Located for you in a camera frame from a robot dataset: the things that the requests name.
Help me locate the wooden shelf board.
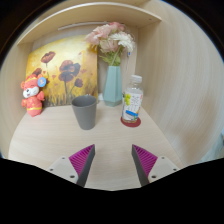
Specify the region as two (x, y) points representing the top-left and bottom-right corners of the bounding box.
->
(18, 2), (161, 44)

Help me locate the grey plastic cup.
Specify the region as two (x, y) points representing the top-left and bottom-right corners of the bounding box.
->
(72, 95), (97, 130)

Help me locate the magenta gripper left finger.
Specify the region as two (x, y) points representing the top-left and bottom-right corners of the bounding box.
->
(48, 144), (95, 187)

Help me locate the poppy flower painting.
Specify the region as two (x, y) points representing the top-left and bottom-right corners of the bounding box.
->
(26, 35), (98, 107)

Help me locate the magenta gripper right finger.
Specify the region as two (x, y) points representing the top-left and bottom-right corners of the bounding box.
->
(132, 145), (179, 186)

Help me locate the red round coaster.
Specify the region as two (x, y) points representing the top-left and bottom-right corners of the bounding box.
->
(120, 116), (141, 128)

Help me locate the red plush toy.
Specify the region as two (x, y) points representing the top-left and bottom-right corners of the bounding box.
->
(21, 74), (46, 117)

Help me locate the clear plastic water bottle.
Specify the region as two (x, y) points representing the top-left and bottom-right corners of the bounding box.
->
(122, 75), (143, 123)

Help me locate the teal ceramic vase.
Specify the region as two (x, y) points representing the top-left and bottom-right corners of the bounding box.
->
(103, 66), (122, 107)

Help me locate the pink white flower bouquet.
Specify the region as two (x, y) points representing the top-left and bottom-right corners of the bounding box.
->
(85, 22), (135, 66)

